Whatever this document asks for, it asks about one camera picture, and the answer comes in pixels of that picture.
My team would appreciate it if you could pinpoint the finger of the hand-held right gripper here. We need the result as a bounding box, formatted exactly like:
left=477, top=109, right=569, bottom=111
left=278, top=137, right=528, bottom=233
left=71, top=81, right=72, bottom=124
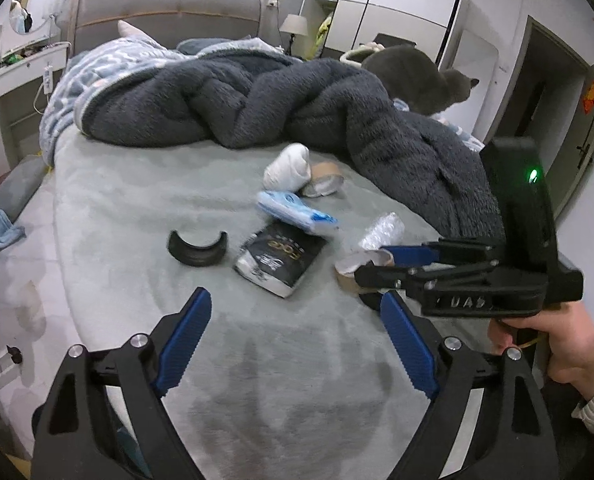
left=354, top=257, right=500, bottom=293
left=379, top=239, right=502, bottom=267

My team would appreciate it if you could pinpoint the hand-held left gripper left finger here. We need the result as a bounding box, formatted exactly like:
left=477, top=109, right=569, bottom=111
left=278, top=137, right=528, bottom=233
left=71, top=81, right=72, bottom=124
left=31, top=287, right=213, bottom=480

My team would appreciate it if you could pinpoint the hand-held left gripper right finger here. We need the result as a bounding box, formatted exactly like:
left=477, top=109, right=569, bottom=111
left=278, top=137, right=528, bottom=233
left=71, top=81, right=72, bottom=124
left=379, top=291, right=560, bottom=480

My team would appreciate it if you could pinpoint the brown tape roll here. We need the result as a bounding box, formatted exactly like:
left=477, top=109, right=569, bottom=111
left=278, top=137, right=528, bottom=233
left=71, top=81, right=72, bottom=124
left=301, top=161, right=343, bottom=198
left=334, top=249, right=398, bottom=296

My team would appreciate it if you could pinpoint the blue white wipes packet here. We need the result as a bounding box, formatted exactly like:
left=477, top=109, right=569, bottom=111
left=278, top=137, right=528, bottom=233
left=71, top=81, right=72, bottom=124
left=255, top=190, right=339, bottom=235

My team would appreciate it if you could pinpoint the person's right hand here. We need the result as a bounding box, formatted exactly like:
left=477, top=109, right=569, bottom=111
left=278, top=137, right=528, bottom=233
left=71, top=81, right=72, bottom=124
left=487, top=302, right=594, bottom=403

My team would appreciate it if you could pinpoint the clear crumpled plastic wrap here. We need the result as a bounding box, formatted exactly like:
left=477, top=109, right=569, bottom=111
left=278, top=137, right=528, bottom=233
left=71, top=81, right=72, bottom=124
left=359, top=212, right=406, bottom=251

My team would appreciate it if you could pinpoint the black curved plastic piece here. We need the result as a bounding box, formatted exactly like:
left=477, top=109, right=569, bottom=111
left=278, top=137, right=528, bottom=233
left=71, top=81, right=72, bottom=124
left=167, top=230, right=229, bottom=268

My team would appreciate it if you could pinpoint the grey door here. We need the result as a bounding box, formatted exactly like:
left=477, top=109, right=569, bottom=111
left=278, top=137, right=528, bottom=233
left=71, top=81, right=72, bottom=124
left=552, top=55, right=594, bottom=221

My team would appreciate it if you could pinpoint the white rolled sock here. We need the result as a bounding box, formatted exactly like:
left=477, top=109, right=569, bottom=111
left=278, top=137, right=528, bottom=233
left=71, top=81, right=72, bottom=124
left=263, top=143, right=312, bottom=188

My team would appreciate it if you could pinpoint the grey bed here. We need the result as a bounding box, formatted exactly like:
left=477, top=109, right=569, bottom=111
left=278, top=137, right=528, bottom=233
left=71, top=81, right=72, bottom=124
left=0, top=125, right=528, bottom=480

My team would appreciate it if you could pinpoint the grey cat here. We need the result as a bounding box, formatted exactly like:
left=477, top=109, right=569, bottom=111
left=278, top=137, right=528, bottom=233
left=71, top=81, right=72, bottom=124
left=362, top=44, right=480, bottom=116

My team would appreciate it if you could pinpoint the beige plush cat bed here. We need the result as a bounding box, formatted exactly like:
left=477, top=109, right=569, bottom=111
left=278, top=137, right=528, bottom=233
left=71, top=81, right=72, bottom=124
left=339, top=42, right=385, bottom=66

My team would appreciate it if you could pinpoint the dark grey fleece blanket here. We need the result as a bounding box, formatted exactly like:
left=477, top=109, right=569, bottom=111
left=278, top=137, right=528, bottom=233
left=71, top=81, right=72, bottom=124
left=80, top=52, right=508, bottom=248

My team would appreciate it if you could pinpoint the grey floor cushion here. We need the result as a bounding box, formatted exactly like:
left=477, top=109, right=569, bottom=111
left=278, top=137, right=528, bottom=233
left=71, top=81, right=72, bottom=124
left=0, top=155, right=45, bottom=223

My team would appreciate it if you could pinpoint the white wardrobe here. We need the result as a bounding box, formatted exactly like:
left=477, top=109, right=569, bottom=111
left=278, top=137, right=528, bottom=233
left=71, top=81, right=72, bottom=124
left=299, top=0, right=465, bottom=68

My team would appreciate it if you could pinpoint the bedside lamp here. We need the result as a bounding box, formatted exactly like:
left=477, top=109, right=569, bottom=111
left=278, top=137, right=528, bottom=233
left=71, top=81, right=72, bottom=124
left=279, top=14, right=308, bottom=56

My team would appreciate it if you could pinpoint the blue patterned quilt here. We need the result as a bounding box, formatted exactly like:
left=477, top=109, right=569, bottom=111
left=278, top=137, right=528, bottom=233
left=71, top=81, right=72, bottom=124
left=40, top=35, right=303, bottom=168

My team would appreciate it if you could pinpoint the white dressing table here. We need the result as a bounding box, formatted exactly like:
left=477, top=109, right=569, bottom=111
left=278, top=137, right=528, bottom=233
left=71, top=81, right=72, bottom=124
left=0, top=40, right=73, bottom=171

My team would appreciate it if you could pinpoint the white pillow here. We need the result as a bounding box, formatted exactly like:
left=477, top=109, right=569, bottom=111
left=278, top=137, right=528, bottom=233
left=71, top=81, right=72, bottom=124
left=117, top=20, right=150, bottom=41

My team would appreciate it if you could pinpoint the grey padded headboard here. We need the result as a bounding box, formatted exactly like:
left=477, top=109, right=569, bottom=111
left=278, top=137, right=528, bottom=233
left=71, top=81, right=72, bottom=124
left=67, top=0, right=278, bottom=56

